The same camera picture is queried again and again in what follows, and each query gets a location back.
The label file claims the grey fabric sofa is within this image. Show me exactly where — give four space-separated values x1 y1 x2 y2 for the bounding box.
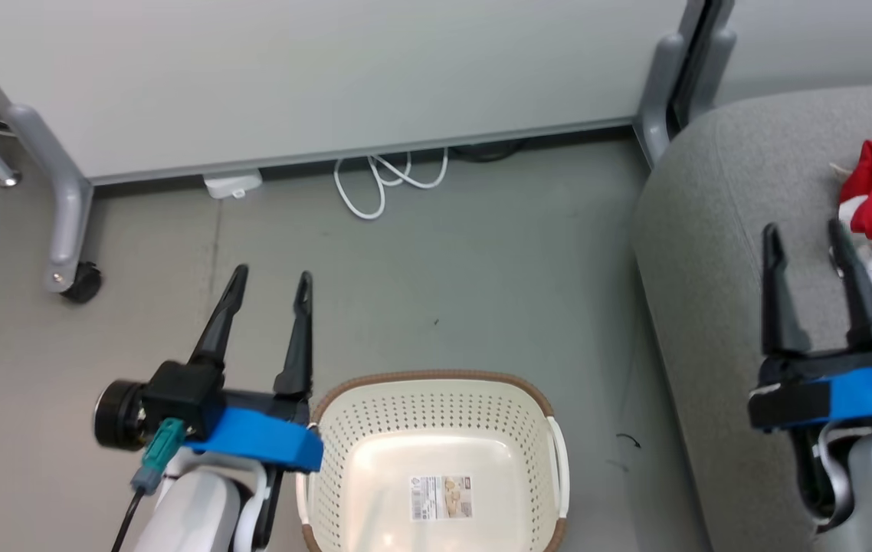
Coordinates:
631 83 872 552

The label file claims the small white partition panel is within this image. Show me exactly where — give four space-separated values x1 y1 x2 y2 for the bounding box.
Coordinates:
712 0 872 107

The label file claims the printed label sticker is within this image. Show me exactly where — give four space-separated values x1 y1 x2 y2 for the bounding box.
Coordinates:
408 475 474 521

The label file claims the black floor cable under partition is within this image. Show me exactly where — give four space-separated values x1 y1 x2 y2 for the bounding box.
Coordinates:
447 138 523 164

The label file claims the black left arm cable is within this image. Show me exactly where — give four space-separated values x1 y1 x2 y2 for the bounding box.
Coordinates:
110 489 147 552

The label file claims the teal left cable connector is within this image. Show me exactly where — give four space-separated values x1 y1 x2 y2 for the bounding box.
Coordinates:
130 418 186 495

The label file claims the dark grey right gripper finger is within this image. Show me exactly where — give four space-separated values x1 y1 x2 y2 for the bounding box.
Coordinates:
760 222 811 358
827 218 872 348

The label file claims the grey partition leg with caster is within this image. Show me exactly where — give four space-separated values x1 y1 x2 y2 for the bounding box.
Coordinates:
5 103 97 295

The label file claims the white coiled cable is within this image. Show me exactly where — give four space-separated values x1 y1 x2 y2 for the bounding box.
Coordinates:
332 147 451 222

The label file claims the cream perforated laundry basket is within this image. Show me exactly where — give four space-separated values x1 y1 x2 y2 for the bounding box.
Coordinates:
295 370 571 552

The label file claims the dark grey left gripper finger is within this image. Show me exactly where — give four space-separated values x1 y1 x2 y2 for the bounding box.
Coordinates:
191 264 250 367
275 271 314 398

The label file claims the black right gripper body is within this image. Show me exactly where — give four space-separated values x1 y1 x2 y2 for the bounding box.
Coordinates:
758 310 872 388

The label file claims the black caster wheel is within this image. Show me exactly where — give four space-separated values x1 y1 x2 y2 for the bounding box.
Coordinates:
60 261 104 304

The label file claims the white power adapter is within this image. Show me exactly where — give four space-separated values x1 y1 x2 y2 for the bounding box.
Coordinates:
202 169 264 201

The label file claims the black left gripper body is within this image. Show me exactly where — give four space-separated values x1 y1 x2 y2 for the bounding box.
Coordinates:
93 360 311 451

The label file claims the large white partition panel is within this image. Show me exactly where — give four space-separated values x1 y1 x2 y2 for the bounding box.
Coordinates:
0 0 706 186

